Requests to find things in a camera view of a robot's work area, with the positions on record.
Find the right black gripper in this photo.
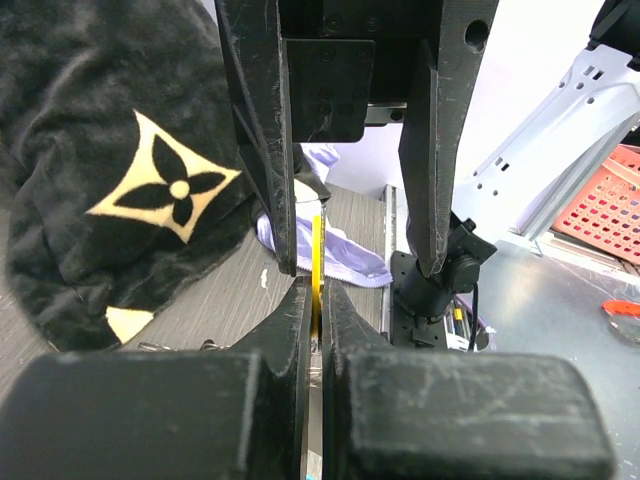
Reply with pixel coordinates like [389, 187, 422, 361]
[215, 0, 498, 278]

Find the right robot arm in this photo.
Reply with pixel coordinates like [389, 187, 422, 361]
[215, 1, 639, 324]

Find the red plastic basket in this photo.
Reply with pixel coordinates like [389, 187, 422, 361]
[553, 145, 640, 265]

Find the blue handled key ring organizer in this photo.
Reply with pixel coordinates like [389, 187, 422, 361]
[137, 339, 228, 353]

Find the lavender cloth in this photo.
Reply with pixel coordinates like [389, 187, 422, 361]
[255, 142, 394, 290]

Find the black floral blanket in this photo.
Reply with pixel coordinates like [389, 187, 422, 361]
[1, 1, 257, 352]

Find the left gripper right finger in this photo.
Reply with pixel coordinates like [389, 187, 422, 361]
[322, 280, 616, 479]

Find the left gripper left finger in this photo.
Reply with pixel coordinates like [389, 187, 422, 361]
[1, 277, 312, 479]

